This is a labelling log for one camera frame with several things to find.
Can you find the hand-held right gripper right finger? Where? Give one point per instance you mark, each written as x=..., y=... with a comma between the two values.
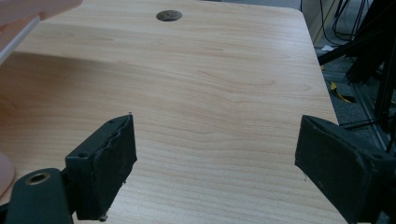
x=342, y=168

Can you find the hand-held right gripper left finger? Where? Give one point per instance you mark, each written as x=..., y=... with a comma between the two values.
x=102, y=165

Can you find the yellow floor tape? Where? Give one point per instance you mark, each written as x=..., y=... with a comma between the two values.
x=339, y=93

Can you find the white paper scrap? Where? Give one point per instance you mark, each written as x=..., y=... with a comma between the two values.
x=328, y=48

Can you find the black metal stand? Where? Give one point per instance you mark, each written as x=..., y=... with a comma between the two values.
x=367, y=40

